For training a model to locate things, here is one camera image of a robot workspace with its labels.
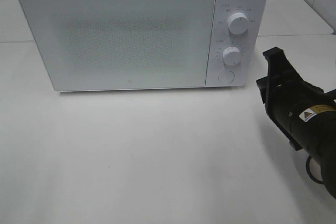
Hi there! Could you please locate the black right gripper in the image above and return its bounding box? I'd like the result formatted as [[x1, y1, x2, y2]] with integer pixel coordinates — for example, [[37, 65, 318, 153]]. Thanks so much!
[[256, 47, 325, 151]]

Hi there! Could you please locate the round door release button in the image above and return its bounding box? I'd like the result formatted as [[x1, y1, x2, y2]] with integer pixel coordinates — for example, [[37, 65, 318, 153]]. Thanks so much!
[[218, 70, 235, 85]]

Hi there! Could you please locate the white microwave door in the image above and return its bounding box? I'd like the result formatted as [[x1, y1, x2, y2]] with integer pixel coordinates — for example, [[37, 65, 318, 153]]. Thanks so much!
[[19, 0, 214, 92]]

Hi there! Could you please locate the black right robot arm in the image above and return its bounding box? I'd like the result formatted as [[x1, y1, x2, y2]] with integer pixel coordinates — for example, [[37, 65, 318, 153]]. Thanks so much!
[[256, 47, 335, 197]]

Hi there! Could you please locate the lower white timer knob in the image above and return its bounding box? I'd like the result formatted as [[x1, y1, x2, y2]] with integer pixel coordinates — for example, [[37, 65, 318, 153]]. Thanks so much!
[[222, 46, 243, 66]]

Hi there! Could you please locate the upper white power knob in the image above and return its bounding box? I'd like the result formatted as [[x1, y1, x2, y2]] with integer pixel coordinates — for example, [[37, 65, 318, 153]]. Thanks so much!
[[227, 10, 249, 35]]

